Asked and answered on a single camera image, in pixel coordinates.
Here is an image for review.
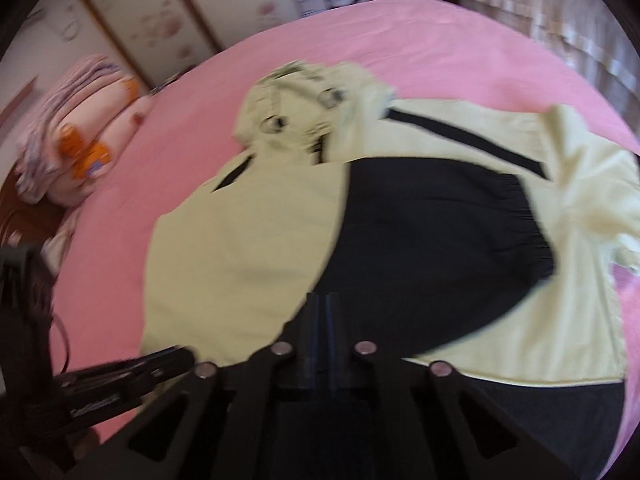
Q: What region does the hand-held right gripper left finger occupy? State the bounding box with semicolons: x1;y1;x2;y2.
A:
65;292;329;480

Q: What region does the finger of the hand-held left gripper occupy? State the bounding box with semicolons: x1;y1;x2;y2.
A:
119;344;197;401

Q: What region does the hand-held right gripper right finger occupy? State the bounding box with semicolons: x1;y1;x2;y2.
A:
327;294;576;480

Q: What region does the light green and black jacket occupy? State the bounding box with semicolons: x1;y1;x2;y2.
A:
140;60;640;480

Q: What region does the brown wooden headboard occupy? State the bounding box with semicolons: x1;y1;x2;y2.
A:
0;175;71;258

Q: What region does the pink fleece blanket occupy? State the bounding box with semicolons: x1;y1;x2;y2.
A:
50;0;640;480

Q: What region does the folded striped quilt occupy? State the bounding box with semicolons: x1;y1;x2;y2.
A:
14;54;128;206

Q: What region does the floral sliding door wardrobe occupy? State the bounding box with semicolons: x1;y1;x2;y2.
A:
0;0;301;98

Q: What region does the pale lace curtain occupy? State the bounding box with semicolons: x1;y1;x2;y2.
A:
455;0;640;118

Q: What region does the black cable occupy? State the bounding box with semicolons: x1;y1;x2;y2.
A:
49;280;72;373

